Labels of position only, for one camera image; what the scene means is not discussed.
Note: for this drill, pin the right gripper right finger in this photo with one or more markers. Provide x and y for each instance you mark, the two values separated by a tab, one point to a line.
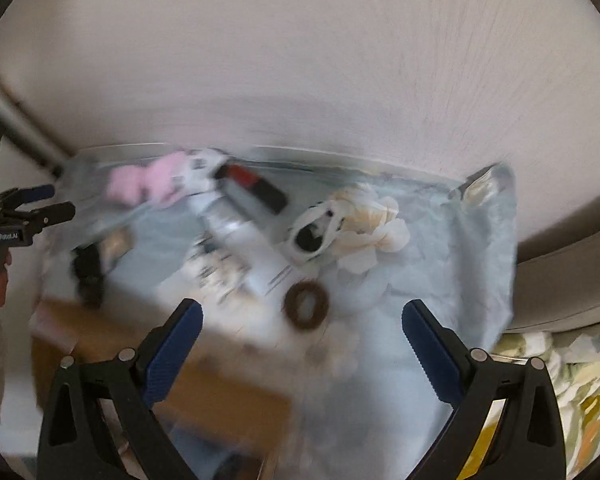
528	441

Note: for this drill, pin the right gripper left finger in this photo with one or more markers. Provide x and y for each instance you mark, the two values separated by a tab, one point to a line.
75	442

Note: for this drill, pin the white black spotted sock roll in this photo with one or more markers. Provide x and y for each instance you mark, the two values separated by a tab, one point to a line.
201	168

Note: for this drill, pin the cardboard box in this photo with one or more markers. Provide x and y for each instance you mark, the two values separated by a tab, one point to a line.
254	419

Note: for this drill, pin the pink fluffy sock roll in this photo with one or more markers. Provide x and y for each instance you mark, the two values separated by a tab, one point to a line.
126	185
163	179

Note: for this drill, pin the red black lipstick tube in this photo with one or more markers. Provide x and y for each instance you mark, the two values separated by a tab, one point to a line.
267	194

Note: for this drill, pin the beige cream jar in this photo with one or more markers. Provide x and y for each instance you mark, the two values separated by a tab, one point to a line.
114	246

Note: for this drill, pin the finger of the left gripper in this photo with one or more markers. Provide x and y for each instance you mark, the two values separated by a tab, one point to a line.
17	197
51	215

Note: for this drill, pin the white floral small box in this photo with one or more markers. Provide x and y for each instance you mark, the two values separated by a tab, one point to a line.
215	271

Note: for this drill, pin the grey sofa cushion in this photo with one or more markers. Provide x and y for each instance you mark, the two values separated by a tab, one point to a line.
560	291

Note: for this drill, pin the brown hair scrunchie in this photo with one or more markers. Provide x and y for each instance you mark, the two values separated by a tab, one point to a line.
306	305

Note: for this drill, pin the floral light blue cloth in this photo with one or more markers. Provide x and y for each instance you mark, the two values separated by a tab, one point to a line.
361	405

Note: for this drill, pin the silver white cosmetic tube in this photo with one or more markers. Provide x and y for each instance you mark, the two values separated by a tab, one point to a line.
270	275

